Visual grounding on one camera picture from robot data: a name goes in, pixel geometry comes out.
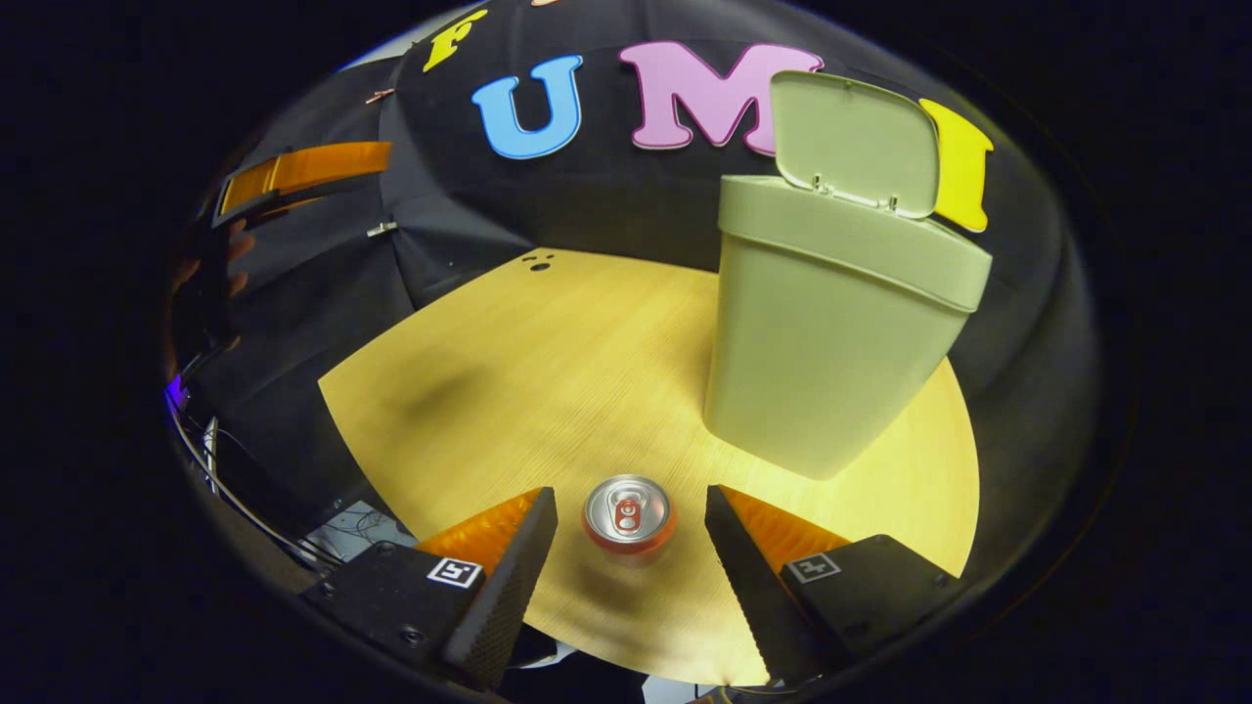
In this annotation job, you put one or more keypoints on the black backdrop cloth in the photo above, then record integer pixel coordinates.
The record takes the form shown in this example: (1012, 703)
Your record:
(606, 196)

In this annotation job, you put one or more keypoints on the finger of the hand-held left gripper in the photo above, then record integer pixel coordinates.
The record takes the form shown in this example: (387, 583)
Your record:
(303, 168)

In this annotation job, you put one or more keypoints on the pale green desktop garbage bin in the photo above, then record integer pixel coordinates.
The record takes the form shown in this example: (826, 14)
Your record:
(822, 352)

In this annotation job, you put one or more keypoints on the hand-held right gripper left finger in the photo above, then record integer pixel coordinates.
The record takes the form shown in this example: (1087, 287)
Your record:
(509, 587)

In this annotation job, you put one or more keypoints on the wooden desktop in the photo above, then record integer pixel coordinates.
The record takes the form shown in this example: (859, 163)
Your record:
(548, 372)

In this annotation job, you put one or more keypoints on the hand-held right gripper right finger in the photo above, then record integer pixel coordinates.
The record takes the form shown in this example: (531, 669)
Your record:
(748, 587)

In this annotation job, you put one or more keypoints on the red pop can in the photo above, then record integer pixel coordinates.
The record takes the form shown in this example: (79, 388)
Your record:
(628, 518)

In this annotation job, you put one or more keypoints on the small white clip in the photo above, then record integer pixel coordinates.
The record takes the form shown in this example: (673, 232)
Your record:
(381, 228)

